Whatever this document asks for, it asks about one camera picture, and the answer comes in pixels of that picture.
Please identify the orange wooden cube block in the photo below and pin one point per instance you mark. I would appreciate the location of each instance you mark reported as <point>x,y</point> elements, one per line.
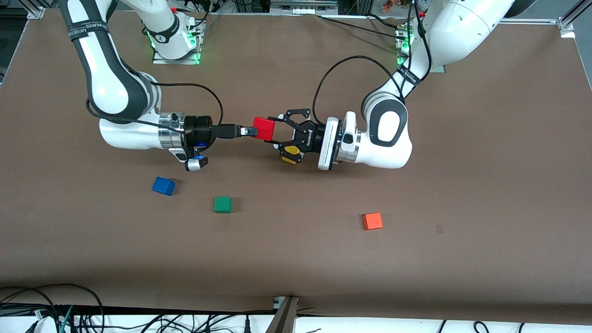
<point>373,221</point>

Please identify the red wooden cube block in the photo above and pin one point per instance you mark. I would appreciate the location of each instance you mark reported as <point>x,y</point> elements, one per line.
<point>264,127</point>

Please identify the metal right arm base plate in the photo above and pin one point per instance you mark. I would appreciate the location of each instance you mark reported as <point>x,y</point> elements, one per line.
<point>159,61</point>

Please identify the white power strip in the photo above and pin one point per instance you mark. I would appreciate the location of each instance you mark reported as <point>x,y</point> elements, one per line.
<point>303,6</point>

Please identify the aluminium table post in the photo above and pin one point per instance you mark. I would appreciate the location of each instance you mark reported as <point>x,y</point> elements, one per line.
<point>283,317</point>

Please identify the green wooden cube block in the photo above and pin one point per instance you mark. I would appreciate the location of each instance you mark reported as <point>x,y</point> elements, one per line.
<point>222,204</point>

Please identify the aluminium frame rail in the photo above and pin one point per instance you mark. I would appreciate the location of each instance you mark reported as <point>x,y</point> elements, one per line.
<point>541,20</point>

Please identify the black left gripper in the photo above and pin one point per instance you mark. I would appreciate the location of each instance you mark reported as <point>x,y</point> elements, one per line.
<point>310,137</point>

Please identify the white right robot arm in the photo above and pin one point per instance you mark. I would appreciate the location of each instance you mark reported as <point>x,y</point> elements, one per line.
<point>111,88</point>

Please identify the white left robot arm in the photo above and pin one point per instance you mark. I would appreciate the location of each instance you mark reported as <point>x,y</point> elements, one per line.
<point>462,27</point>

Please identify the blue wooden cube block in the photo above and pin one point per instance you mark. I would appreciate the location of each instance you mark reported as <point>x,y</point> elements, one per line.
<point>163,186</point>

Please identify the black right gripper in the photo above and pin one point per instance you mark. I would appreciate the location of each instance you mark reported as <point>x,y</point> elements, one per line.
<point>199,131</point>

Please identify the metal corner bracket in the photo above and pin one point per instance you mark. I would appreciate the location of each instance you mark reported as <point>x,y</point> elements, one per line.
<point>567,28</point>
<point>37,13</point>

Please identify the yellow wooden cube block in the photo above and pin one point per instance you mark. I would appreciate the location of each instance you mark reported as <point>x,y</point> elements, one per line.
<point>291,150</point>

